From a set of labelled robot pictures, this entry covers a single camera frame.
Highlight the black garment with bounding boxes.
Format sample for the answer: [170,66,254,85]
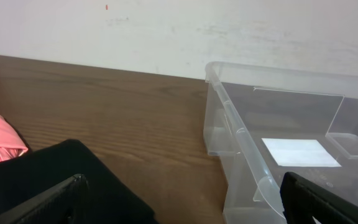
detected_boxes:
[0,139,156,224]

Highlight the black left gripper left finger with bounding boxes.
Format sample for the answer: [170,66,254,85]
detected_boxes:
[0,174,88,224]

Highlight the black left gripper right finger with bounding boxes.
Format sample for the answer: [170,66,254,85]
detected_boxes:
[280,172,358,224]

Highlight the white label in container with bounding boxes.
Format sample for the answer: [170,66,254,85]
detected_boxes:
[262,138,341,167]

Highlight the clear plastic storage container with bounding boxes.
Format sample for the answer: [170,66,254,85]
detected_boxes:
[203,62,358,224]

